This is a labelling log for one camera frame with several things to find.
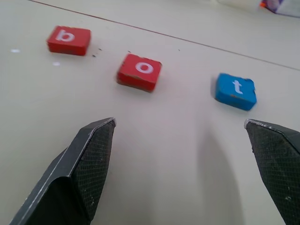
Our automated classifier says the purple tissue box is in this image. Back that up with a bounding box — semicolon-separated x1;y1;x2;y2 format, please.
259;0;300;16

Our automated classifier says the red letter tile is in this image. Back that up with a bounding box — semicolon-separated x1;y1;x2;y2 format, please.
116;53;163;92
46;25;91;56

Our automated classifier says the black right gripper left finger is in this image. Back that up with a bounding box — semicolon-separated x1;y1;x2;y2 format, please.
9;117;117;225

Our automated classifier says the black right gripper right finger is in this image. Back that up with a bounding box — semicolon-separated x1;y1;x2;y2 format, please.
243;118;300;225

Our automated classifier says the blue letter tile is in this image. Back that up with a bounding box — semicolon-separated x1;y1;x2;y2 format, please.
214;72;257;112

